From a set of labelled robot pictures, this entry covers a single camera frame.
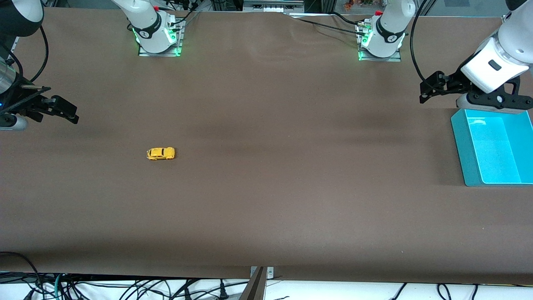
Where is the yellow beetle toy car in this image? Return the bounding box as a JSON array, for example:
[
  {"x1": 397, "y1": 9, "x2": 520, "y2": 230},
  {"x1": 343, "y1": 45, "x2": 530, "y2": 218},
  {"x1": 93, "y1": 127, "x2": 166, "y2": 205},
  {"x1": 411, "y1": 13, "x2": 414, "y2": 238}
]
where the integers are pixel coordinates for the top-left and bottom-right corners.
[{"x1": 146, "y1": 147, "x2": 176, "y2": 161}]

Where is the teal plastic bin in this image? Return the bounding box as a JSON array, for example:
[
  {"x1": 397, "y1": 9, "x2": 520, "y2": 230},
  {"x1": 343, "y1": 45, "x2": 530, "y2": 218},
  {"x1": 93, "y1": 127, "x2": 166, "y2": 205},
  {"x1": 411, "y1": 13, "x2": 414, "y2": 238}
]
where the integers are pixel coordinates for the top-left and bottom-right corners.
[{"x1": 451, "y1": 107, "x2": 533, "y2": 187}]

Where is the grey electronics box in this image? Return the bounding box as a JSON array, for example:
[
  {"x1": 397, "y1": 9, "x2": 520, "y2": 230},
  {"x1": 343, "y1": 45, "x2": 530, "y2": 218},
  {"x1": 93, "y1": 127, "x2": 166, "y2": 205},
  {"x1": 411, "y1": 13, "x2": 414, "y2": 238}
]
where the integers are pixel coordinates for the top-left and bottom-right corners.
[{"x1": 243, "y1": 0, "x2": 305, "y2": 13}]

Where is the brown table cover sheet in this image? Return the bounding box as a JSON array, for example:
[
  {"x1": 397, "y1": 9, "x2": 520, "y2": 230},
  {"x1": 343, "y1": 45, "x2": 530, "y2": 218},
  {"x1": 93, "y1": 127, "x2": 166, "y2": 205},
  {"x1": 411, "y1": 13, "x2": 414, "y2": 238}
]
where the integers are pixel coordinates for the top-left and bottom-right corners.
[{"x1": 0, "y1": 7, "x2": 533, "y2": 286}]

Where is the dark grey stand pole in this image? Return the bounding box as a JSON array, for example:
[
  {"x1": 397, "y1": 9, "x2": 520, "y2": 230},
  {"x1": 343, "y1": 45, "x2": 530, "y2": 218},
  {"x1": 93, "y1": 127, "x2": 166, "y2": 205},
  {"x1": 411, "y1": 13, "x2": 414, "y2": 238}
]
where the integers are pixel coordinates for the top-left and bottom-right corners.
[{"x1": 239, "y1": 267, "x2": 268, "y2": 300}]

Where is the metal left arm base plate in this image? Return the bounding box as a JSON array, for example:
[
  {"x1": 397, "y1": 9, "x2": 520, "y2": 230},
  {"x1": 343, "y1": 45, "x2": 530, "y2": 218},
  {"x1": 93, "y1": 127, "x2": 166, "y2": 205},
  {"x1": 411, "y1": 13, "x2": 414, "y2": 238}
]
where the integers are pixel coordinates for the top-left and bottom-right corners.
[{"x1": 357, "y1": 23, "x2": 402, "y2": 62}]

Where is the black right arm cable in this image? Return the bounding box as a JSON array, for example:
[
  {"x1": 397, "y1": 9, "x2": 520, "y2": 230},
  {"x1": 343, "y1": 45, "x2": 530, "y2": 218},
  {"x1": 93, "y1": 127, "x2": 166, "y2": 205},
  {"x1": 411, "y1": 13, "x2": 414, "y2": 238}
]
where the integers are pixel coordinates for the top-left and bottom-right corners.
[{"x1": 0, "y1": 25, "x2": 50, "y2": 84}]

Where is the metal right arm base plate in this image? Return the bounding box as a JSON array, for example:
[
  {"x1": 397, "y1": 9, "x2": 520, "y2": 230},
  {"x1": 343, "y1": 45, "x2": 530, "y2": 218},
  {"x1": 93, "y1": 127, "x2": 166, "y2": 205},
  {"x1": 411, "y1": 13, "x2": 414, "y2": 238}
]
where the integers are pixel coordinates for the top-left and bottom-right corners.
[{"x1": 138, "y1": 19, "x2": 184, "y2": 57}]

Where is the black looped cable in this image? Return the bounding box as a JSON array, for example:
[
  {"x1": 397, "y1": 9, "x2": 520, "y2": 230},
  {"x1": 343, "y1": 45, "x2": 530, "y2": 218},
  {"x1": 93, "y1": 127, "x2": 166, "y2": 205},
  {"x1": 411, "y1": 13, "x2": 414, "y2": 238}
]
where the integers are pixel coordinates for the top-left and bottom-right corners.
[{"x1": 0, "y1": 251, "x2": 44, "y2": 300}]

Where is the black cable with plug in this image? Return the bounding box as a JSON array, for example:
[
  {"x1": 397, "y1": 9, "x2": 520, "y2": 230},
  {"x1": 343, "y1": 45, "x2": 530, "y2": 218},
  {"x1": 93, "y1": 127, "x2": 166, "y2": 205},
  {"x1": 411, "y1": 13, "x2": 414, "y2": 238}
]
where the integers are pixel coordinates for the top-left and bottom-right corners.
[
  {"x1": 169, "y1": 278, "x2": 196, "y2": 300},
  {"x1": 196, "y1": 280, "x2": 250, "y2": 300}
]

